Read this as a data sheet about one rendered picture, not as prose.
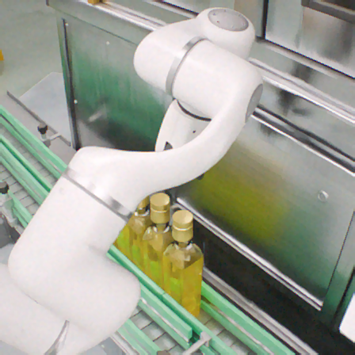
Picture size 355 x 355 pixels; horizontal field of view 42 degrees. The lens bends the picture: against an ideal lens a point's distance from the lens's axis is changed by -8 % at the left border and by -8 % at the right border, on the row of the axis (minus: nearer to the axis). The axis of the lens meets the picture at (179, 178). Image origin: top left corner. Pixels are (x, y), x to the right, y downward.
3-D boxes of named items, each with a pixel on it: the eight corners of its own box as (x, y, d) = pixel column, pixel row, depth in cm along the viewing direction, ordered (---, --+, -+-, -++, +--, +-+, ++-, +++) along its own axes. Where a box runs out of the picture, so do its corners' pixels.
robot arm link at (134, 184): (77, 185, 55) (180, 44, 58) (169, 249, 52) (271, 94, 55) (50, 165, 47) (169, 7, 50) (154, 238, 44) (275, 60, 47)
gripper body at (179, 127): (212, 67, 68) (197, 123, 77) (158, 90, 63) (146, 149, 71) (251, 98, 65) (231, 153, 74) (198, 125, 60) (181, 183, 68)
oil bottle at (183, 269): (201, 312, 100) (205, 244, 86) (181, 326, 97) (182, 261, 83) (182, 297, 103) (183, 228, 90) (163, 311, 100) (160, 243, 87)
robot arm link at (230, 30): (206, 70, 47) (129, 31, 49) (186, 144, 55) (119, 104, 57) (269, 20, 56) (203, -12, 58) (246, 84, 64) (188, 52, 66)
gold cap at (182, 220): (197, 234, 85) (197, 216, 82) (182, 245, 83) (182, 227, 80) (182, 224, 87) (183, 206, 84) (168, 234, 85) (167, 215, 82)
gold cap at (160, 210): (174, 218, 88) (174, 199, 85) (159, 227, 86) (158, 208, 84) (161, 208, 90) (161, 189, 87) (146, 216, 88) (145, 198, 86)
